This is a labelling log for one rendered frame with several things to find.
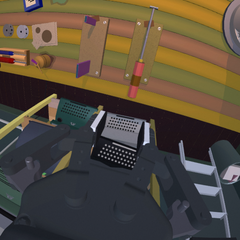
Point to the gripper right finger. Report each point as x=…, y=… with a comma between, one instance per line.
x=187, y=187

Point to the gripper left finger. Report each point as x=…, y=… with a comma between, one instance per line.
x=37, y=142

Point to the green typewriter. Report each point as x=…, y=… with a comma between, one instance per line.
x=75, y=112

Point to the purple tipped pin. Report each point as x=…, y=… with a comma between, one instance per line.
x=35, y=62

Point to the grey typewriter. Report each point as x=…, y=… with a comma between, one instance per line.
x=121, y=135

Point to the cork stand board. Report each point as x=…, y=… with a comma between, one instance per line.
x=142, y=48
x=93, y=46

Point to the dark blue rounded housing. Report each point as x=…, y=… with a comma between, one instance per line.
x=31, y=131

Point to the white ladder rack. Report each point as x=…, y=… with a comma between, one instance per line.
x=204, y=166

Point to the wooden block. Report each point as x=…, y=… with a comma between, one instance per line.
x=53, y=110

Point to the dark green cylinder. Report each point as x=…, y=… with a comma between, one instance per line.
x=226, y=155

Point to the green machine panel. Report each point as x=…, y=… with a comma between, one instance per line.
x=7, y=195

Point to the brass spool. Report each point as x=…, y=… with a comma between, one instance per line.
x=44, y=61

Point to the purple clip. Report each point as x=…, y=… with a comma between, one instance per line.
x=90, y=20
x=83, y=68

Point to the wooden screwdriver rack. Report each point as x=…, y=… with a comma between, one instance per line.
x=22, y=56

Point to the tan spotted cloth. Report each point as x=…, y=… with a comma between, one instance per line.
x=45, y=35

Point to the light grey disc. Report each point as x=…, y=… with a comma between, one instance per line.
x=22, y=31

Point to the dark grey disc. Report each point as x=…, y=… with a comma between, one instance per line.
x=8, y=30

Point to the blue framed sign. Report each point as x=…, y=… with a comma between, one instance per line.
x=31, y=4

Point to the brown clip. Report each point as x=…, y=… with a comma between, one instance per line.
x=151, y=24

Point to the yellow frame rail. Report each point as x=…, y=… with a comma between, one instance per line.
x=28, y=112

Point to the yellow frame post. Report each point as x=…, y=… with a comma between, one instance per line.
x=154, y=189

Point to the green wall piece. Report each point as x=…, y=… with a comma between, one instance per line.
x=59, y=1

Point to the grey round wall fixture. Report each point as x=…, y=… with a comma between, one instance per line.
x=231, y=26

